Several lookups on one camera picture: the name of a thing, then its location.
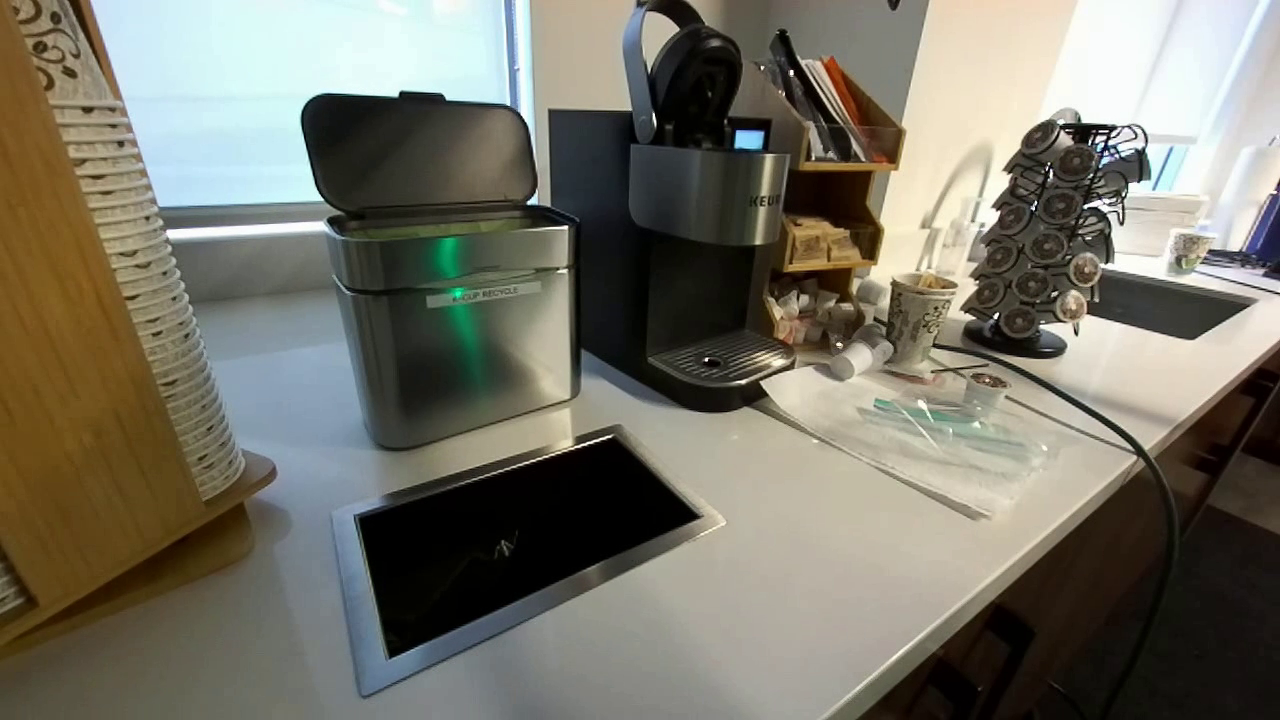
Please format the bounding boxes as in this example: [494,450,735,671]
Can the black and silver coffee maker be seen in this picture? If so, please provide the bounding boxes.
[542,103,798,411]

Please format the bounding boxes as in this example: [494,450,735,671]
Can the trash bin hinged lid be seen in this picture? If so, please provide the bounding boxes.
[298,88,542,219]

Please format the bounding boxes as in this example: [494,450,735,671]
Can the coffee pod carousel rack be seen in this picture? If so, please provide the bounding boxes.
[961,107,1156,362]

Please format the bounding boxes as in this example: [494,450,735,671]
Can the white cup lid stack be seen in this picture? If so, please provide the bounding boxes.
[0,550,32,621]

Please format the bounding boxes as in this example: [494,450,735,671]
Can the brown creamer cup pile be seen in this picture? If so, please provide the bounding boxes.
[765,279,872,353]

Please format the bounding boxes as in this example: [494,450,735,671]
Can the stainless steel trash bin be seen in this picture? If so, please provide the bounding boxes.
[318,200,583,456]

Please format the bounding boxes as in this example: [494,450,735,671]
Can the brown sugar packets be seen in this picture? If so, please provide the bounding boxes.
[777,211,867,278]

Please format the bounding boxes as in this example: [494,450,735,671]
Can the white creamer cup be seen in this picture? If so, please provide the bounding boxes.
[828,336,894,386]

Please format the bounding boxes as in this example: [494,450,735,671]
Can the patterned paper cup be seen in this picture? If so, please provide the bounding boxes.
[884,270,964,374]

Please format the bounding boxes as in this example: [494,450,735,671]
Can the wooden condiment organizer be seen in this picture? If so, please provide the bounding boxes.
[765,55,910,353]

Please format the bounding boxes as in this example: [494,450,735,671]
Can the plastic bag of stirrers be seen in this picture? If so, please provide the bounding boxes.
[755,362,1070,529]

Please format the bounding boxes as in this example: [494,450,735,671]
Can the foil tea packets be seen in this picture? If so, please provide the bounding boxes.
[795,53,877,170]

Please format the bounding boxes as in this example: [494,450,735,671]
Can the small silver pod cup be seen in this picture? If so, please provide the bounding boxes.
[961,367,1012,421]

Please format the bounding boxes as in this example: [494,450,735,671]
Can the steel framed countertop trash chute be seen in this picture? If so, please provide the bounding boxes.
[329,424,726,701]

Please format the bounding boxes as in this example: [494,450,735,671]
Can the bright window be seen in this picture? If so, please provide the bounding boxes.
[1075,0,1280,144]
[88,0,529,218]

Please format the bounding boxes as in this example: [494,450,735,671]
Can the wooden base cabinet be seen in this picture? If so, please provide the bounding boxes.
[862,357,1263,720]

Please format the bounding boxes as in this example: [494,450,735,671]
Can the countertop sink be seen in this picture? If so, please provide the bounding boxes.
[1086,266,1261,345]

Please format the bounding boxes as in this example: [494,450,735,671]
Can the patterned mug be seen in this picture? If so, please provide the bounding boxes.
[1162,223,1218,279]

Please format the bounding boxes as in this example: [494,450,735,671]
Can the wooden cup dispenser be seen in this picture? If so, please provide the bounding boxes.
[0,0,279,651]

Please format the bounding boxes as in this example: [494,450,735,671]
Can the white bottle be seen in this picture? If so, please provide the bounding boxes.
[1213,134,1280,253]

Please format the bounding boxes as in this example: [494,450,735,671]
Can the blue bottle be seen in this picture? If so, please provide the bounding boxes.
[1240,176,1280,279]

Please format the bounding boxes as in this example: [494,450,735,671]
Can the black cabinet handle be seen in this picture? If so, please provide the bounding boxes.
[976,606,1041,685]
[923,657,984,720]

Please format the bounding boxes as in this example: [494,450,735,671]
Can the black power cable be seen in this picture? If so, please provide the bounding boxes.
[933,336,1188,720]

